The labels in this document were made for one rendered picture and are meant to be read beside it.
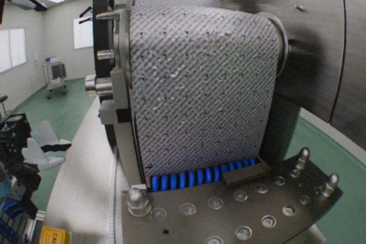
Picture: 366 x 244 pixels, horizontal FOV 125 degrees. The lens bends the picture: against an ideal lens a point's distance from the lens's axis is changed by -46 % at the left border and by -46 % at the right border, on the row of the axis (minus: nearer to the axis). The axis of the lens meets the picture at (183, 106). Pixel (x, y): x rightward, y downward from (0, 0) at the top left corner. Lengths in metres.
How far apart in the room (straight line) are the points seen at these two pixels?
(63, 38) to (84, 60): 1.18
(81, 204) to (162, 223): 0.27
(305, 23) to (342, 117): 0.19
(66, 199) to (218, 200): 0.39
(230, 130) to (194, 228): 0.17
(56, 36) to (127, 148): 6.25
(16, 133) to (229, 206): 0.37
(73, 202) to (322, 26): 0.68
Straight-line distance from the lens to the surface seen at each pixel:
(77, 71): 6.28
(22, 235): 1.17
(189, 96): 0.25
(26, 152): 0.33
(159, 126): 0.26
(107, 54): 0.27
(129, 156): 0.40
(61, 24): 6.46
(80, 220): 0.46
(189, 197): 0.29
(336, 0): 0.36
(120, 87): 0.31
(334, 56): 0.34
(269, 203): 0.31
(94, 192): 0.50
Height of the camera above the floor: 1.26
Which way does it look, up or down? 24 degrees down
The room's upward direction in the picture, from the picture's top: 1 degrees clockwise
